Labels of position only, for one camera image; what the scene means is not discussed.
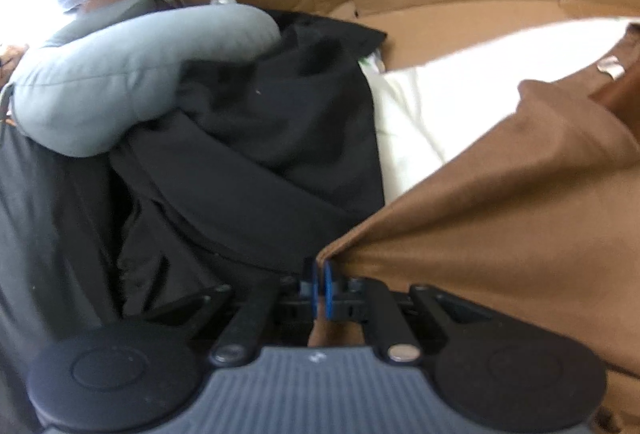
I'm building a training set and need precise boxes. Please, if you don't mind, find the grey neck pillow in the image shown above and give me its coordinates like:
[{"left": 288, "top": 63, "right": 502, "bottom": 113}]
[{"left": 1, "top": 0, "right": 281, "bottom": 157}]

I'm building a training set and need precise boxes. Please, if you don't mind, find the black garment pile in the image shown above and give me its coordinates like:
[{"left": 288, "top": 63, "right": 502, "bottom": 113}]
[{"left": 110, "top": 12, "right": 386, "bottom": 316}]

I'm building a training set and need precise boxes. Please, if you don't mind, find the brown printed t-shirt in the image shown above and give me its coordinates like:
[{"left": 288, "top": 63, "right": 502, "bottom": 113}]
[{"left": 307, "top": 20, "right": 640, "bottom": 434}]

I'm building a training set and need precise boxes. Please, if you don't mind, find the dark grey pillow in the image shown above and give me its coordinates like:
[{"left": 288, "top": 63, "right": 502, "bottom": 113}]
[{"left": 0, "top": 82, "right": 132, "bottom": 434}]

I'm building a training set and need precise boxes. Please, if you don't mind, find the cream bear print bedsheet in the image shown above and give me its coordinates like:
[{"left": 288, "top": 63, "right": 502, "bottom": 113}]
[{"left": 360, "top": 18, "right": 639, "bottom": 202}]

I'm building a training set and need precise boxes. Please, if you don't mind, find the small teddy bear toy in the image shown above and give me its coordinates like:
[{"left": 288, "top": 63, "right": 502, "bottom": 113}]
[{"left": 0, "top": 45, "right": 28, "bottom": 87}]

